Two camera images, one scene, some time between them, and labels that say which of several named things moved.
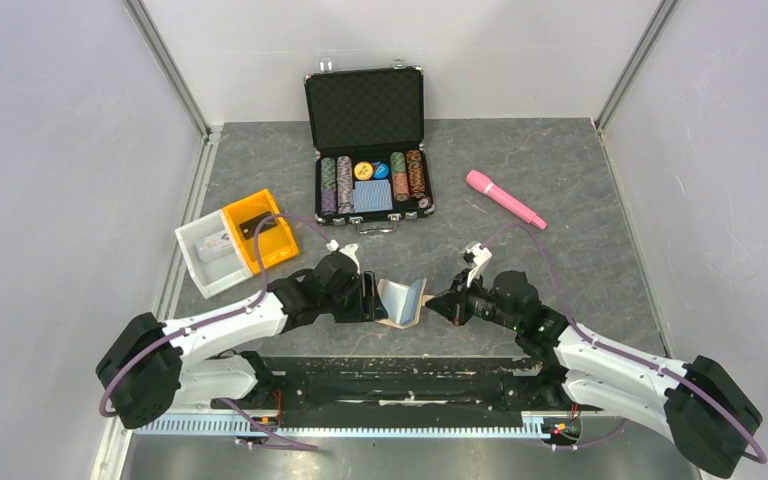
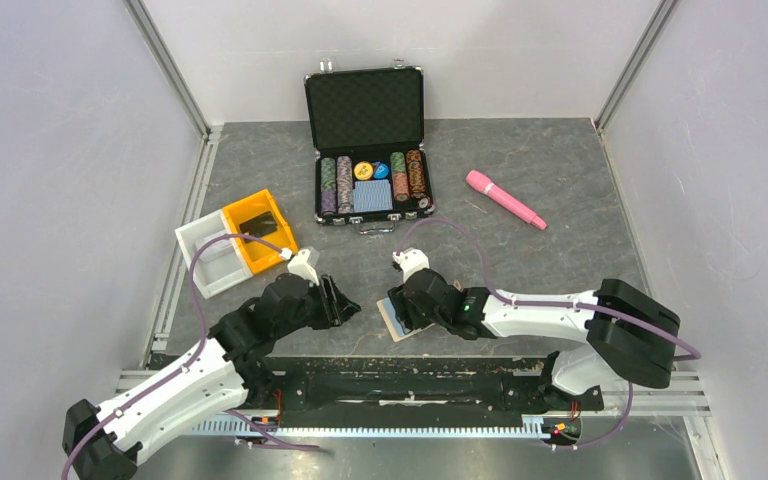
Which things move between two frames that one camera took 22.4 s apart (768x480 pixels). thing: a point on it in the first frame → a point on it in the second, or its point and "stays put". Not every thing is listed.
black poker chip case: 366,128 stays put
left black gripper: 367,308 → 336,309
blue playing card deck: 372,195 stays put
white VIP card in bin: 214,246 stays put
